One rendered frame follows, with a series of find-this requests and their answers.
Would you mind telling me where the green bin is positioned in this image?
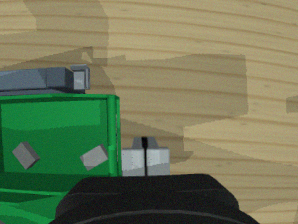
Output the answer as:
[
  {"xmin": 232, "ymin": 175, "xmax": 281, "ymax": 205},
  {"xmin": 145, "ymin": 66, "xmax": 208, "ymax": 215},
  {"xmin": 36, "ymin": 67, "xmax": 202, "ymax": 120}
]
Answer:
[
  {"xmin": 0, "ymin": 93, "xmax": 122, "ymax": 196},
  {"xmin": 0, "ymin": 192, "xmax": 65, "ymax": 224}
]

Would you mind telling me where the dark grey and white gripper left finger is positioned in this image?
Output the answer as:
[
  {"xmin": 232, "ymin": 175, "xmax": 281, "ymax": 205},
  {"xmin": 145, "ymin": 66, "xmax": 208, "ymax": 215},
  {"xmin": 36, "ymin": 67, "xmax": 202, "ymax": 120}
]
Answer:
[{"xmin": 121, "ymin": 137, "xmax": 146, "ymax": 176}]

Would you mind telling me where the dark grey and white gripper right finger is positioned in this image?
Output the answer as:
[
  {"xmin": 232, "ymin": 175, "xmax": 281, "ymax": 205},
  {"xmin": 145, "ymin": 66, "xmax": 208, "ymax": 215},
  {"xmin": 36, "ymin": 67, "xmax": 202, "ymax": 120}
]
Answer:
[{"xmin": 144, "ymin": 136, "xmax": 170, "ymax": 176}]

